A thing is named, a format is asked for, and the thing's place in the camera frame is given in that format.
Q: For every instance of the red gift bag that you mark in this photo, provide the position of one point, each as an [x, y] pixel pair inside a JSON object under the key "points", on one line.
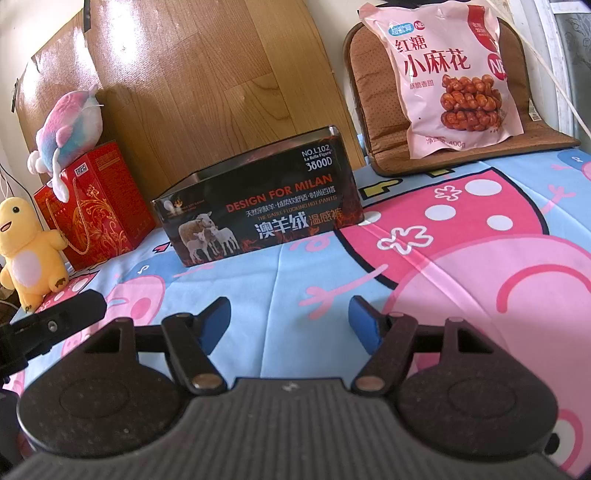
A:
{"points": [[105, 215]]}

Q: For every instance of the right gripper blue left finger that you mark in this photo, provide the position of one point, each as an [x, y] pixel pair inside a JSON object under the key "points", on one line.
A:
{"points": [[189, 340]]}

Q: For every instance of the pink blue unicorn plush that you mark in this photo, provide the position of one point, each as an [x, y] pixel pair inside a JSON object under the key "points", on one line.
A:
{"points": [[71, 129]]}

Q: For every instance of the brown seat cushion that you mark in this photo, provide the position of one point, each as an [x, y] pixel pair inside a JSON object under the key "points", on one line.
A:
{"points": [[385, 126]]}

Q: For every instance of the pink fried dough snack bag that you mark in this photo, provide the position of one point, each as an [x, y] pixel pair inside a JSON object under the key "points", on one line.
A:
{"points": [[451, 80]]}

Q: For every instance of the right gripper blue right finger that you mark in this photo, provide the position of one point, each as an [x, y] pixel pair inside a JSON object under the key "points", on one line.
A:
{"points": [[389, 340]]}

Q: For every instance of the peppa pig blue bedsheet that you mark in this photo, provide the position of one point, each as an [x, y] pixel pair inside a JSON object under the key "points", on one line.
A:
{"points": [[505, 242]]}

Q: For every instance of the wooden headboard panel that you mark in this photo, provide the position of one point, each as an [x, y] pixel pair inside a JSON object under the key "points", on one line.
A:
{"points": [[186, 84]]}

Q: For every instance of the yellow duck plush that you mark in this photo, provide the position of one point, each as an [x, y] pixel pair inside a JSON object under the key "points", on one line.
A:
{"points": [[34, 266]]}

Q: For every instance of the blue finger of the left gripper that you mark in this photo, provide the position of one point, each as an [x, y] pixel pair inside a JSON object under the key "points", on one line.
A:
{"points": [[36, 334]]}

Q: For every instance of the black sheep print box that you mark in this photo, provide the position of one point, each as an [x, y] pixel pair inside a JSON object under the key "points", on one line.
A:
{"points": [[285, 191]]}

